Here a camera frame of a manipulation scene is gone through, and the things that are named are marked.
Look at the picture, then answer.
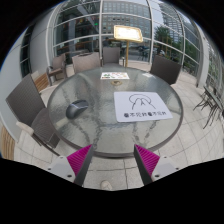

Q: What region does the gold framed sign stand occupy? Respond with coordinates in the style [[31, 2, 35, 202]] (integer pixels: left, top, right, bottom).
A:
[[113, 24, 144, 68]]

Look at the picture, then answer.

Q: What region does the colourful printed menu card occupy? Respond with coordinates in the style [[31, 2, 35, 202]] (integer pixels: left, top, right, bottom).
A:
[[100, 71, 130, 81]]

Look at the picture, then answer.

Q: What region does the dark grey computer mouse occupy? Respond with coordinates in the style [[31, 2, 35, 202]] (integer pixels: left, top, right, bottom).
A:
[[65, 99, 90, 120]]

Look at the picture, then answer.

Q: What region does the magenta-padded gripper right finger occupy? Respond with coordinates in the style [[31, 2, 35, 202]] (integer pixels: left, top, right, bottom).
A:
[[133, 143, 181, 186]]

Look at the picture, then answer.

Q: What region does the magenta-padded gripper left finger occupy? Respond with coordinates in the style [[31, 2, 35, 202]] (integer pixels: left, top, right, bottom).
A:
[[45, 144, 96, 187]]

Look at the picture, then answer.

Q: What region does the wooden slatted bench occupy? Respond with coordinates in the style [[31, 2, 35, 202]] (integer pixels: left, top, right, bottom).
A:
[[30, 70, 51, 93], [0, 125, 17, 161]]

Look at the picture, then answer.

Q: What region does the black metal chairs group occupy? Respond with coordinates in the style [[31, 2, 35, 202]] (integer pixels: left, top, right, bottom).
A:
[[193, 84, 224, 130]]

